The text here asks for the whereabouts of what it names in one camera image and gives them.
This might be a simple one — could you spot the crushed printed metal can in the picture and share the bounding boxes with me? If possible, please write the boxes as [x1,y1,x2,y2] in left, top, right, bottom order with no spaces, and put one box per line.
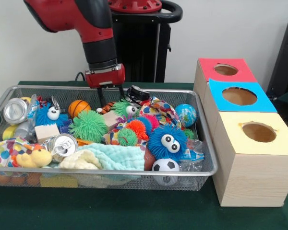
[43,133,78,164]

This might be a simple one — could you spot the black and white soccer ball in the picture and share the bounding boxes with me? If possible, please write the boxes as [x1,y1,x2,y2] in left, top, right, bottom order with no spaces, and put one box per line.
[151,158,180,173]

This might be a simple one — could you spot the crushed black can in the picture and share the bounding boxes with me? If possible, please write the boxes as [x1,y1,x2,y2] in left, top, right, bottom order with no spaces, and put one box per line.
[126,85,151,104]

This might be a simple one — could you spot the cream yellow cloth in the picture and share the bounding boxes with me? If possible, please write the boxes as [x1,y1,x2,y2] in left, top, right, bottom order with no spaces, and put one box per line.
[59,150,102,170]

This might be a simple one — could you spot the orange basketball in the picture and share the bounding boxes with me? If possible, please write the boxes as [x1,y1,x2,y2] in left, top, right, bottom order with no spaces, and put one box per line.
[68,99,92,119]

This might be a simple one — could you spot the yellow plush duck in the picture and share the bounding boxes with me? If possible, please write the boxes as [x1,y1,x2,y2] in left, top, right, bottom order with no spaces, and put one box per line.
[15,148,53,169]

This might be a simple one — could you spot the silver metal can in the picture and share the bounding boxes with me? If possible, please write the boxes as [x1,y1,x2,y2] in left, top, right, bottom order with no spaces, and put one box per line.
[3,97,30,126]

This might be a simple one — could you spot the mint green cloth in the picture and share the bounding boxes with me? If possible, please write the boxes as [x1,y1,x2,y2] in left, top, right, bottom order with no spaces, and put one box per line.
[76,143,145,171]

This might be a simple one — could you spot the colourful polka dot cloth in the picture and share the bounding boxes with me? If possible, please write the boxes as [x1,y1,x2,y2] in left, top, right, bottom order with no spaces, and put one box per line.
[0,138,43,168]
[139,96,183,130]

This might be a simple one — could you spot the orange striped tiger plush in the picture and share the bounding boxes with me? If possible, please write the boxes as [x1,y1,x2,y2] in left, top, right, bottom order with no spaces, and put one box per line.
[96,102,117,115]

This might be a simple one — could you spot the blue spiky ball with eyes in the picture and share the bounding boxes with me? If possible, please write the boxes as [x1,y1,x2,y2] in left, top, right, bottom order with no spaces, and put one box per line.
[147,124,189,160]

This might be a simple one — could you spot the large green spiky ball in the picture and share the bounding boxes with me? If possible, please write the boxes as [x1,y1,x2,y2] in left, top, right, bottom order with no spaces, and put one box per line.
[69,110,108,144]

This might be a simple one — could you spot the silver wire mesh bin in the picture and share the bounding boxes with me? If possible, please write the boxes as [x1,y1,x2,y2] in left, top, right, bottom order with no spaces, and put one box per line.
[0,85,218,192]

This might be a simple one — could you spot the wooden box with three holes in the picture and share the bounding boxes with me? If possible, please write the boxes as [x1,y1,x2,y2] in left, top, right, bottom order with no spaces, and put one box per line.
[193,57,288,207]

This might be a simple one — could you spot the blue globe ball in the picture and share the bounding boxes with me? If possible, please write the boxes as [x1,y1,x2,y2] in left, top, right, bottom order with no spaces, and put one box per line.
[175,103,197,128]

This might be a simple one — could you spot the black upright panel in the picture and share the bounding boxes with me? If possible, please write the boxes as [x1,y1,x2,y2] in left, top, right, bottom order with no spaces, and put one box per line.
[266,15,288,96]

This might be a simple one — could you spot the beige wedge block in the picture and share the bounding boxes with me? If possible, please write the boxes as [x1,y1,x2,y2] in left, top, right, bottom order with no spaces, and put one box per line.
[102,112,121,131]

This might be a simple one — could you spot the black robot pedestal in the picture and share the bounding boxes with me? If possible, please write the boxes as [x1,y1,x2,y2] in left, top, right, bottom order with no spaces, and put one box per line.
[108,0,183,83]

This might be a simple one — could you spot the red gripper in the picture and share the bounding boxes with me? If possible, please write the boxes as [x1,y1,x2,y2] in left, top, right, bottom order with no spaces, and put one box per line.
[84,63,126,107]

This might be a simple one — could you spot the light wooden block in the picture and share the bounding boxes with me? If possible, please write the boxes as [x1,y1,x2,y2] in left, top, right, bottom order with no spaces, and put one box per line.
[34,122,60,144]

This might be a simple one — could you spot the small blue spiky ball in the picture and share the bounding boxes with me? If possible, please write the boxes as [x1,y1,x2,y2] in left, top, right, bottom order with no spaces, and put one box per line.
[35,103,69,127]

